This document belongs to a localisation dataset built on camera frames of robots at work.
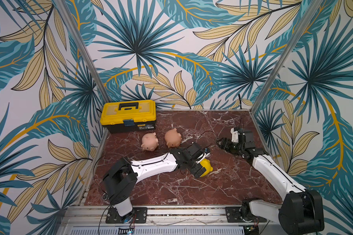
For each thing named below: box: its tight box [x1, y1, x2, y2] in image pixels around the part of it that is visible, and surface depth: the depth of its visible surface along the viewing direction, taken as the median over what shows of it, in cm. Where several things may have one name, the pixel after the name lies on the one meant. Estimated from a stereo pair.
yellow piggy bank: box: [199, 158, 214, 178], surface depth 83 cm
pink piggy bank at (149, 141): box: [140, 132, 160, 152], surface depth 94 cm
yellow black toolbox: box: [100, 99, 157, 134], surface depth 97 cm
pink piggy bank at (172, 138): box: [164, 127, 182, 148], surface depth 97 cm
